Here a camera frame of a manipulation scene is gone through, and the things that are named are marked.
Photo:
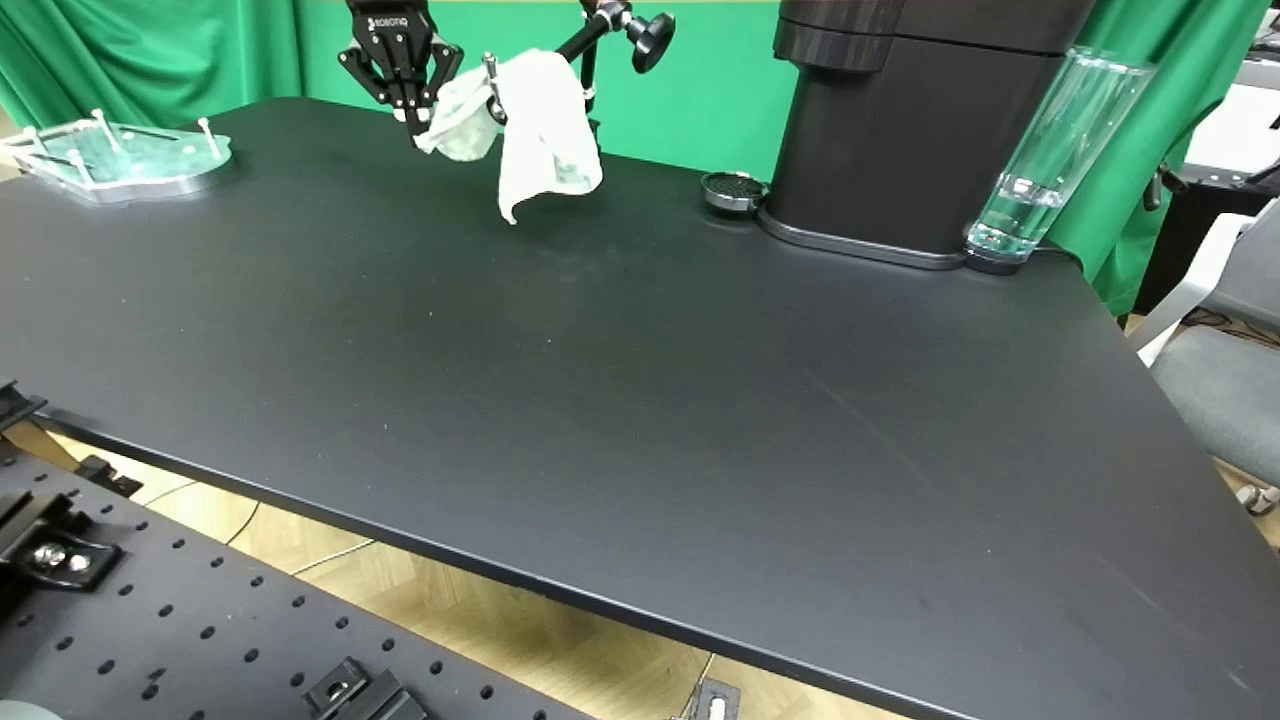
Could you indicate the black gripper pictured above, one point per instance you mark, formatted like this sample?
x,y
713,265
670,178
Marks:
x,y
391,25

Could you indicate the white cloth green floral print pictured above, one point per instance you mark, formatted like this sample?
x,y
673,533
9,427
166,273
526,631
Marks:
x,y
546,133

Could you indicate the tall white plastic screw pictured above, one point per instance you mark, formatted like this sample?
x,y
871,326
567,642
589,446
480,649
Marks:
x,y
205,129

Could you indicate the clear acrylic plate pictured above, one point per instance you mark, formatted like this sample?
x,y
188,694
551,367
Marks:
x,y
122,154

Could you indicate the short white plastic screw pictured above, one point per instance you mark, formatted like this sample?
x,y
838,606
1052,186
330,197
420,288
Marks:
x,y
100,125

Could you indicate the green screen backdrop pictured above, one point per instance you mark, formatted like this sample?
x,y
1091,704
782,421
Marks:
x,y
723,104

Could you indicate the black round lens cap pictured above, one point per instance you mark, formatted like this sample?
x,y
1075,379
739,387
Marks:
x,y
735,194

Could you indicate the small black mounting block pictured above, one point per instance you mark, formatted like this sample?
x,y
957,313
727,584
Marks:
x,y
107,478

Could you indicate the black perforated breadboard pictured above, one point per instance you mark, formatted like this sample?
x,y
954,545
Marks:
x,y
201,626

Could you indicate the black clamp with silver screw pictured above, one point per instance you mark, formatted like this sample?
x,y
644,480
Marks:
x,y
62,562

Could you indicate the clear glass cylinder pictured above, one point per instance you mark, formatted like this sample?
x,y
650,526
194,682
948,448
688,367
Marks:
x,y
1052,145

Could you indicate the floor power outlet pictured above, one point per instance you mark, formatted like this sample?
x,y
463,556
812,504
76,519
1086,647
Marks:
x,y
716,704

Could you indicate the grey chair backrest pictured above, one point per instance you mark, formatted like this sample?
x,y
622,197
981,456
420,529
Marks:
x,y
23,714

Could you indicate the grey office chair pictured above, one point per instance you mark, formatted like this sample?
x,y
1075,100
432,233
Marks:
x,y
1224,387

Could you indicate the black robot base pedestal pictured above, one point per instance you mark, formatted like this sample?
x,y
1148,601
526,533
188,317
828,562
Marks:
x,y
906,133

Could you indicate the black rail end piece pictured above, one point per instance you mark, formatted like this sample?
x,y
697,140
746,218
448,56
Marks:
x,y
23,405

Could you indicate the black angled bracket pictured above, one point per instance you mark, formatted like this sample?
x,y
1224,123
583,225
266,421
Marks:
x,y
364,698

